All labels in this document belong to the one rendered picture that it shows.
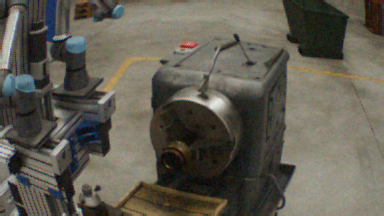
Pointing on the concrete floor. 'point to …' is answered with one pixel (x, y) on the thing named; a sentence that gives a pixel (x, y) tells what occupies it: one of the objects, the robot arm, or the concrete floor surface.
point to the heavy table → (374, 16)
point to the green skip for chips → (316, 28)
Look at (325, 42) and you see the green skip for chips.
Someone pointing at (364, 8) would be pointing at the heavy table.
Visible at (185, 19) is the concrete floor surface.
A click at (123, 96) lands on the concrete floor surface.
